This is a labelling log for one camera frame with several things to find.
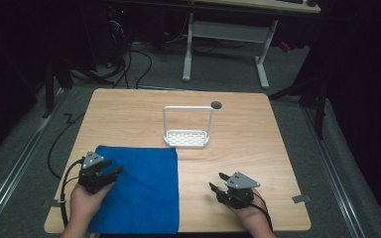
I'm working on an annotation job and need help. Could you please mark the white-legged desk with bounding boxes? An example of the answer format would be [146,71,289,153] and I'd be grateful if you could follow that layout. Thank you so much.
[118,0,321,90]

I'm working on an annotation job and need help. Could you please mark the grey tape piece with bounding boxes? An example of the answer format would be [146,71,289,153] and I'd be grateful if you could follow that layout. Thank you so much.
[292,193,312,204]
[42,197,63,209]

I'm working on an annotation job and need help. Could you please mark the bundle of black cables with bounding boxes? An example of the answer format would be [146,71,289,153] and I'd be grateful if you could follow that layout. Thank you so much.
[102,9,154,90]

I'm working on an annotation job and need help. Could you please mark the black tripod stand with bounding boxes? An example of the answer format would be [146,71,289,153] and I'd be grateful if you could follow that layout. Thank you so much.
[41,56,115,119]
[268,59,331,141]

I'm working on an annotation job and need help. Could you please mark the blue cloth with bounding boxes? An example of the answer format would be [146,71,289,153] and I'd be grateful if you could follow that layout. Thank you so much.
[87,145,181,235]

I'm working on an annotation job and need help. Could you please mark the black floor cable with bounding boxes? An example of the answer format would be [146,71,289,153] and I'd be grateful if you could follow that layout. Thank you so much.
[47,112,86,180]

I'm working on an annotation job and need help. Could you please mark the person's right hand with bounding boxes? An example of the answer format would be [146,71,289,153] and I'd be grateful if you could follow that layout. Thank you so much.
[225,187,270,233]

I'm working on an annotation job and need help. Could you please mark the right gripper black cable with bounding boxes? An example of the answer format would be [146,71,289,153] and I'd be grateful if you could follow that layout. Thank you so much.
[249,190,275,232]

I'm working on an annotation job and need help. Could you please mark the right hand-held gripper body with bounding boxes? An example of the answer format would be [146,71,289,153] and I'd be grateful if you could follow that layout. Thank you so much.
[216,172,262,210]

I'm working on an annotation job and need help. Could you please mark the metal floor rail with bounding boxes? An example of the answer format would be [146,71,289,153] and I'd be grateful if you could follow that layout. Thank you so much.
[303,107,367,238]
[0,88,70,234]

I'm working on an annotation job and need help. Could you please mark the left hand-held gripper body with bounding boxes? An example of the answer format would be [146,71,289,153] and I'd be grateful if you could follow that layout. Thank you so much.
[77,150,117,194]

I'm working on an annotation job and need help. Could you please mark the white towel rack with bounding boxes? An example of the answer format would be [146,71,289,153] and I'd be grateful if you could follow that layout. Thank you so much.
[162,105,215,149]

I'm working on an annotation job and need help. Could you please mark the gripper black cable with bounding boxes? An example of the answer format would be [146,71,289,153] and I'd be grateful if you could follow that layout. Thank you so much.
[59,158,85,228]
[249,190,275,232]

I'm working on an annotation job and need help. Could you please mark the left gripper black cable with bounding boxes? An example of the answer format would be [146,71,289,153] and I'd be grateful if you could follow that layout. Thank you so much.
[59,158,85,228]

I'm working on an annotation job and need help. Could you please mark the person's left hand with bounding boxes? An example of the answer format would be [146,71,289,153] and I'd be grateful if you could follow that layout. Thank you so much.
[69,180,116,223]

